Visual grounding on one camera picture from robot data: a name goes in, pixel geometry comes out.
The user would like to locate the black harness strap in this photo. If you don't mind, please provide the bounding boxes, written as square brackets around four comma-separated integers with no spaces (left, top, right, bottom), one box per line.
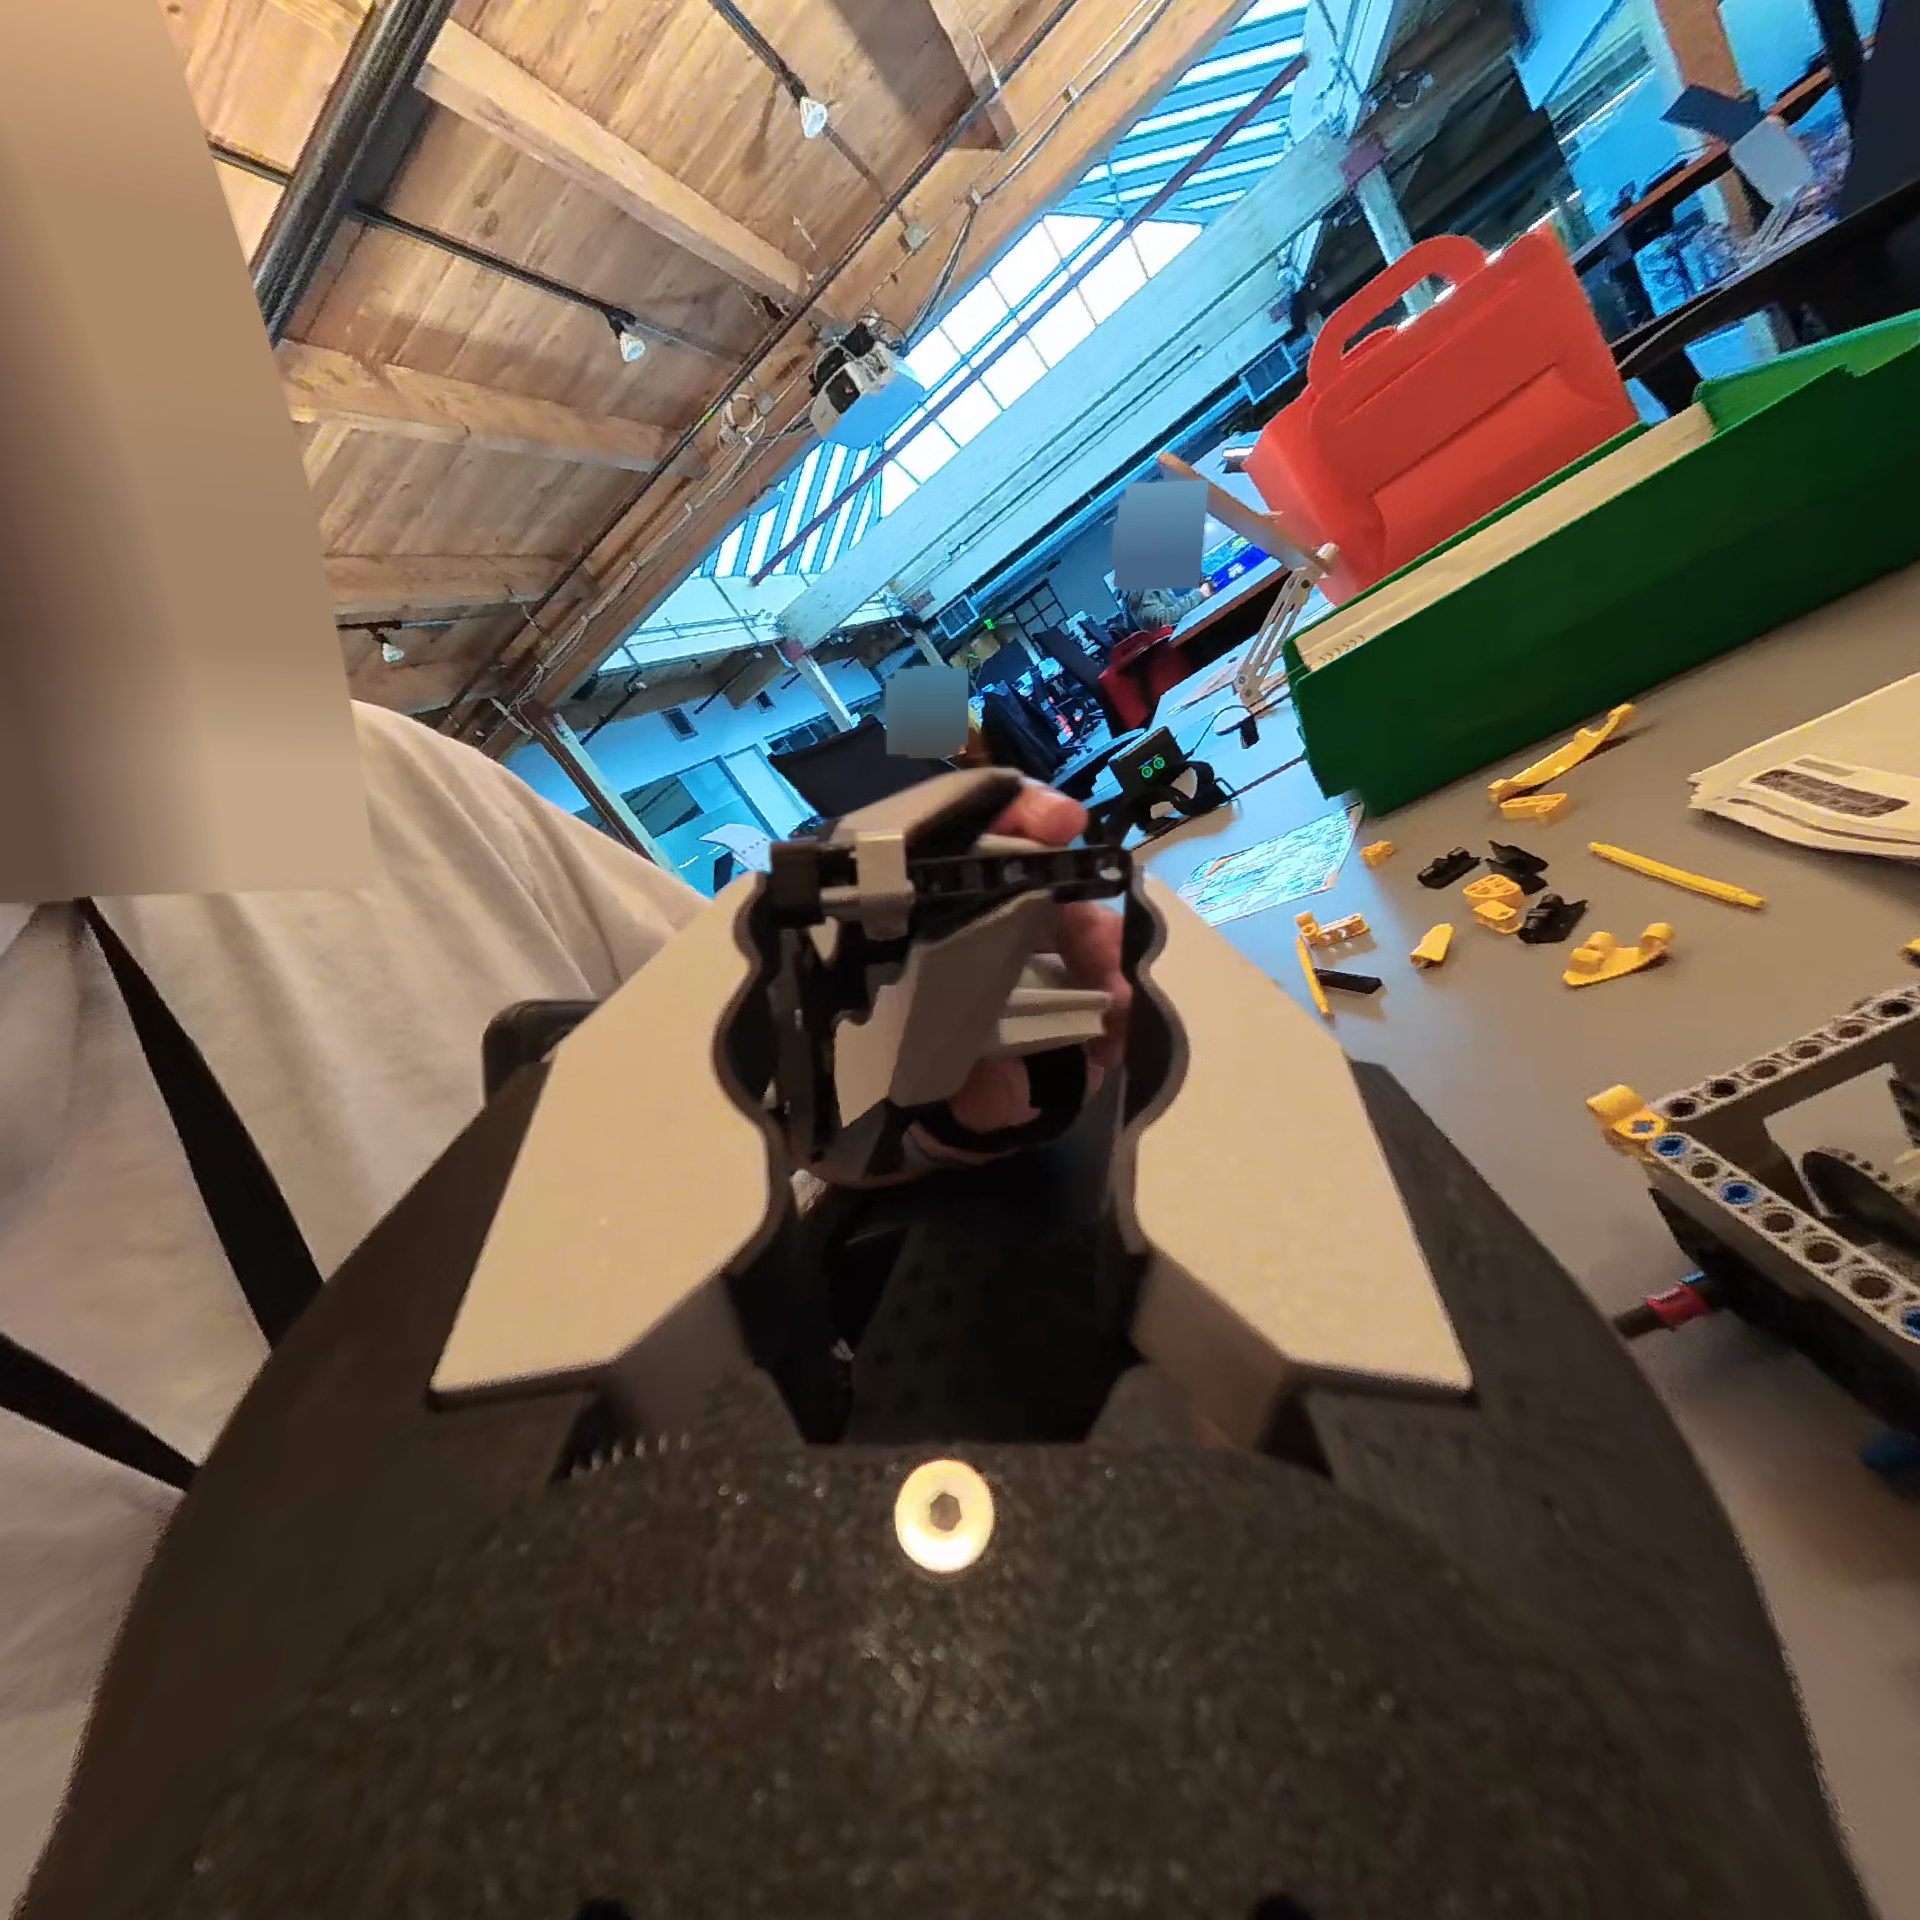
[0,895,326,1495]

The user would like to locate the black brick beam assembly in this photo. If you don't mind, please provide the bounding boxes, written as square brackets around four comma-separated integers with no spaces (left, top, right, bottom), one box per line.
[770,837,1139,922]

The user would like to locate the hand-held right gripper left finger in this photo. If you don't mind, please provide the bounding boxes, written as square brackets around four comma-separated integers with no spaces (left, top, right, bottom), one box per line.
[429,878,823,1445]

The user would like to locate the ceiling camera unit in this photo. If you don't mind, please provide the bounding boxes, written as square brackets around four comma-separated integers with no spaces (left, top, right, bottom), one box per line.
[808,319,910,442]

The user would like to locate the red plastic carry case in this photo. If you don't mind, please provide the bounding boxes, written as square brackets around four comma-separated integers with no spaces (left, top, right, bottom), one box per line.
[1248,232,1644,604]

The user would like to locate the person's left hand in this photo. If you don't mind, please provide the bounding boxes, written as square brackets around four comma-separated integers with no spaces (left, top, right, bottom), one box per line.
[989,784,1139,1070]

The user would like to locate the grey desk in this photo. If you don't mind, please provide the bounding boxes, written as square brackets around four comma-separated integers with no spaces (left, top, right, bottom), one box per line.
[1134,684,1920,1920]

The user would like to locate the red office chair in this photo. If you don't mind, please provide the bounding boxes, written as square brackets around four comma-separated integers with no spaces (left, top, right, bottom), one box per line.
[1096,631,1202,737]

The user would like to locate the black device green lights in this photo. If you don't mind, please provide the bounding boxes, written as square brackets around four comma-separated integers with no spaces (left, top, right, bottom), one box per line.
[1102,730,1233,835]

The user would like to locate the closed instruction booklet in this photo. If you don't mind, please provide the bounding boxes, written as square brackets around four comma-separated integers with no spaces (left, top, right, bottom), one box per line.
[1689,670,1920,863]

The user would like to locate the partly built toy brick car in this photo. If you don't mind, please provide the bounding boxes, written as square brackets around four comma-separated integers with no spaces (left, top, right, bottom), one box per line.
[1588,983,1920,1479]

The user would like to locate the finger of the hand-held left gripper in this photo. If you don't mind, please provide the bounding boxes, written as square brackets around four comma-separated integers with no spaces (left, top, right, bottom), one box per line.
[758,895,1060,1180]
[823,769,1028,863]

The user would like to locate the colourful printed leaflet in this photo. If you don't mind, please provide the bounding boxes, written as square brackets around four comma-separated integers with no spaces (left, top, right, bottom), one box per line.
[1176,803,1366,929]

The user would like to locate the scattered yellow black bricks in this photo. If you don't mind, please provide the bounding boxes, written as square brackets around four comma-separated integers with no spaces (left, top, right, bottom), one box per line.
[1294,701,1769,1022]

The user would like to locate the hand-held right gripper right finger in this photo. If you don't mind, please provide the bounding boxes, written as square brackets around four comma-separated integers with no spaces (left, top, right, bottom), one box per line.
[1107,872,1477,1454]

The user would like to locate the person's white shirt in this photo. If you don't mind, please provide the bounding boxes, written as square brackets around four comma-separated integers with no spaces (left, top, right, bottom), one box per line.
[0,695,723,1920]

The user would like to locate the green storage bin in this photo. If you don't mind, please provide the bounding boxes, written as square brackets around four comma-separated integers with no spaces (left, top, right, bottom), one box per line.
[1289,310,1920,817]

